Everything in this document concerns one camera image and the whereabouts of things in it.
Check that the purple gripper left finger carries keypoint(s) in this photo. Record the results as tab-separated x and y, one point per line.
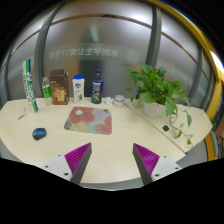
70	166

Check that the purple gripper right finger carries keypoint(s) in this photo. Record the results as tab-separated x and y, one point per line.
151	166

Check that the floral mouse pad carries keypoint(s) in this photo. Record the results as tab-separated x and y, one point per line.
89	120

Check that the black and blue computer mouse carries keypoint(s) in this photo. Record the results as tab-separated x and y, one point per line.
39	133

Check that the small black desk grommet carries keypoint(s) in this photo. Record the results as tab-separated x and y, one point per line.
165	128

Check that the crumpled white paper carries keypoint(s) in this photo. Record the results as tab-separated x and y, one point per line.
108	100

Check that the small round white jar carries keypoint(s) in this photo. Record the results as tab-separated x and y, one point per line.
118	101

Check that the green pothos plant white pot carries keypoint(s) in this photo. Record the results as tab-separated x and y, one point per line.
151	87

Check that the small white card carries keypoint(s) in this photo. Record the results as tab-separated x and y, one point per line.
22	112

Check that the white shampoo bottle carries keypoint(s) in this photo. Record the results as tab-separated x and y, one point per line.
78	89

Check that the clear green-label bottle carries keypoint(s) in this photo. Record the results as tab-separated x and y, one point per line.
47	91

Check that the dark blue bottle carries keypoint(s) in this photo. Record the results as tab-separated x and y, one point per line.
97	88

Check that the brown carton box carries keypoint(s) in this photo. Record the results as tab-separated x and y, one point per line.
59	87

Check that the tall white green tube box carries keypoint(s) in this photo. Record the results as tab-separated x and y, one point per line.
28	87

